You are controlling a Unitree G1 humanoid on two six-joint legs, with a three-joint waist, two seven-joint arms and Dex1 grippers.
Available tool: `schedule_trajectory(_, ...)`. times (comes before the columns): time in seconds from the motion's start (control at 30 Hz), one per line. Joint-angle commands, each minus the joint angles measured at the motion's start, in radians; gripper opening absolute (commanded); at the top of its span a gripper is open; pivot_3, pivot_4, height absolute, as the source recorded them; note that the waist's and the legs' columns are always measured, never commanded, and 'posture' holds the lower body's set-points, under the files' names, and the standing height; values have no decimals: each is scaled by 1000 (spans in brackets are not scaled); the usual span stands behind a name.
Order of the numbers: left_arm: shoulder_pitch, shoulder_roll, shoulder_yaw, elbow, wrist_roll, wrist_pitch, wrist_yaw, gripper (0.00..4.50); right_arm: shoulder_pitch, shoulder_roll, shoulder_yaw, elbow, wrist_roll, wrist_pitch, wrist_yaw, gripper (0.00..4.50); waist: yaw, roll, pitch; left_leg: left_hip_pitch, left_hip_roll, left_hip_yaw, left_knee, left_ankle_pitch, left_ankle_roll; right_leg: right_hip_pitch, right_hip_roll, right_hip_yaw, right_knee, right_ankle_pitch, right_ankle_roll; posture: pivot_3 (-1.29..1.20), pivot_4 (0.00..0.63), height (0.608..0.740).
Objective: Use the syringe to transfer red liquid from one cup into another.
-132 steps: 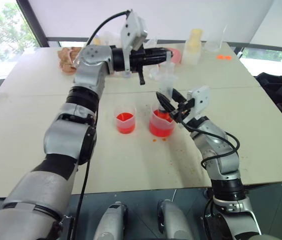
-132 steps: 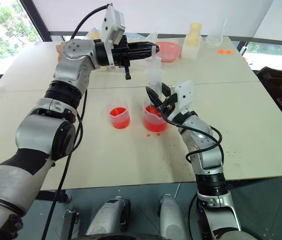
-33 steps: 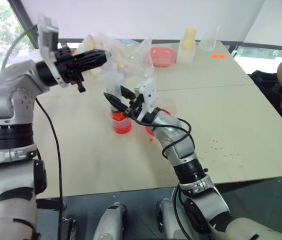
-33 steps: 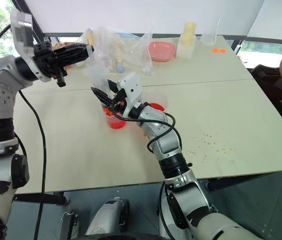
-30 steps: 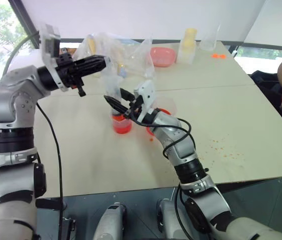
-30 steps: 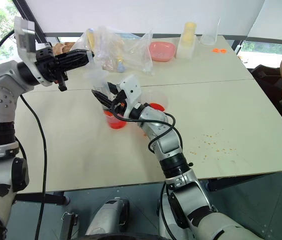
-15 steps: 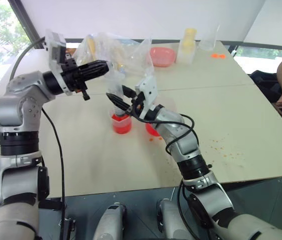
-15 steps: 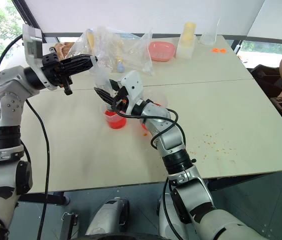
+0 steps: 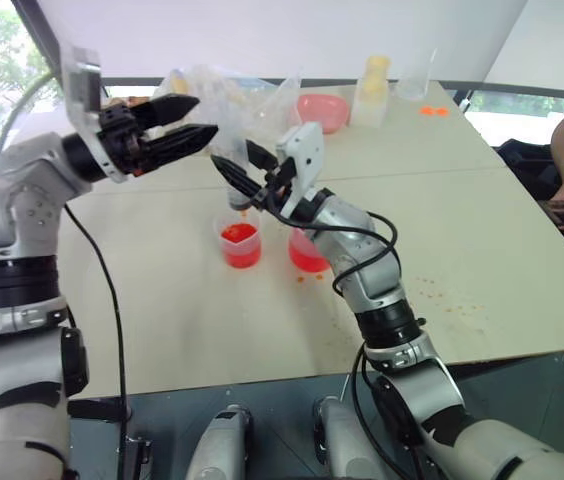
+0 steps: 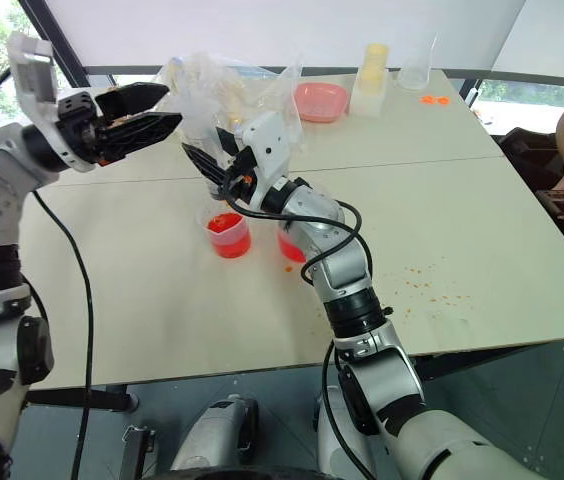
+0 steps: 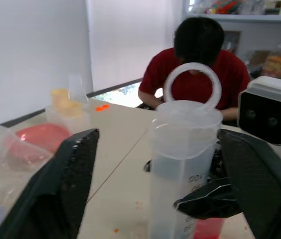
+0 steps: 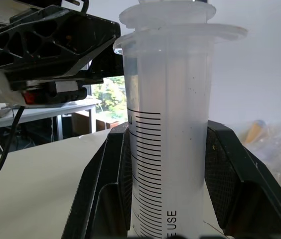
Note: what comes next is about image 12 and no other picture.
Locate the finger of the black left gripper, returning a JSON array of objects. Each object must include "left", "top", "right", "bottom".
[{"left": 74, "top": 43, "right": 126, "bottom": 83}]

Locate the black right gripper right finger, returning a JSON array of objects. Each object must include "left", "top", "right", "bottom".
[{"left": 204, "top": 120, "right": 281, "bottom": 237}]

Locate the trussed finger of the black left gripper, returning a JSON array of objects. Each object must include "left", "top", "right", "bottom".
[{"left": 0, "top": 4, "right": 122, "bottom": 78}]

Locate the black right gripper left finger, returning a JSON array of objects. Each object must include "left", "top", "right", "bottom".
[{"left": 62, "top": 124, "right": 134, "bottom": 239}]

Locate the large translucent plastic syringe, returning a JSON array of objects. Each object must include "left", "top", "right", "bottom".
[{"left": 113, "top": 0, "right": 249, "bottom": 239}]

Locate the white background table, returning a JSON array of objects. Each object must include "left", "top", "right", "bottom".
[{"left": 0, "top": 98, "right": 102, "bottom": 141}]

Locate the brown cardboard box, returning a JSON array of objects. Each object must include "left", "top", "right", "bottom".
[{"left": 70, "top": 112, "right": 92, "bottom": 137}]

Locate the clear plastic bag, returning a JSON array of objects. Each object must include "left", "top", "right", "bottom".
[{"left": 237, "top": 119, "right": 281, "bottom": 200}]

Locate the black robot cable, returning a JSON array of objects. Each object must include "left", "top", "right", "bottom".
[
  {"left": 0, "top": 106, "right": 25, "bottom": 193},
  {"left": 75, "top": 0, "right": 90, "bottom": 13}
]

